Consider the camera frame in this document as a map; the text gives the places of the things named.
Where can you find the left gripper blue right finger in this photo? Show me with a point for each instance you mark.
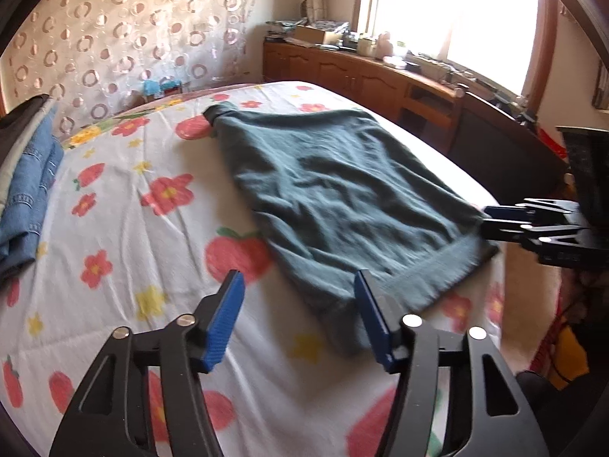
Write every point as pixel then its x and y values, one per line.
pixel 378 333

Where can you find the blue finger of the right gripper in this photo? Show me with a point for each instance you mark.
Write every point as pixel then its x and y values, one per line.
pixel 509 213
pixel 506 232

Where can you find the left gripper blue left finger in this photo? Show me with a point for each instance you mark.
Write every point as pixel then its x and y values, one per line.
pixel 228 304

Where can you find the teal blue denim shorts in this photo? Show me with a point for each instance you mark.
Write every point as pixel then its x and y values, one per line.
pixel 333 193

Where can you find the long wooden side cabinet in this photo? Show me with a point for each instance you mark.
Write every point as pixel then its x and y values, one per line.
pixel 422 106

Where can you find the white strawberry flower bedsheet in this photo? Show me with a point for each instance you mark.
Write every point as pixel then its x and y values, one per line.
pixel 142 220

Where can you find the wooden framed window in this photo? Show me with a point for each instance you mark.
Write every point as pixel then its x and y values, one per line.
pixel 509 44

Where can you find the pink figurine on sill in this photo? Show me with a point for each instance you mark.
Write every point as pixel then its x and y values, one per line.
pixel 384 46

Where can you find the white cup on cabinet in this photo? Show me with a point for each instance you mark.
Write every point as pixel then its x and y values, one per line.
pixel 365 46

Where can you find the blue folded jeans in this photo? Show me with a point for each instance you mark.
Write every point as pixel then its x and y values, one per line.
pixel 24 213

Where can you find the blue item on headboard box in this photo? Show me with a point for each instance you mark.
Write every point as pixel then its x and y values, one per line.
pixel 153 89

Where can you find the cardboard box on cabinet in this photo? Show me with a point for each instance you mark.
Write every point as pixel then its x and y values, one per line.
pixel 316 36

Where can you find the black folded pants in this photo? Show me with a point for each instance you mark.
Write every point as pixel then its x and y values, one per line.
pixel 15 122

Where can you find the pink circle pattern curtain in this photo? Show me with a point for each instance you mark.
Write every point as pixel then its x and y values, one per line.
pixel 95 56

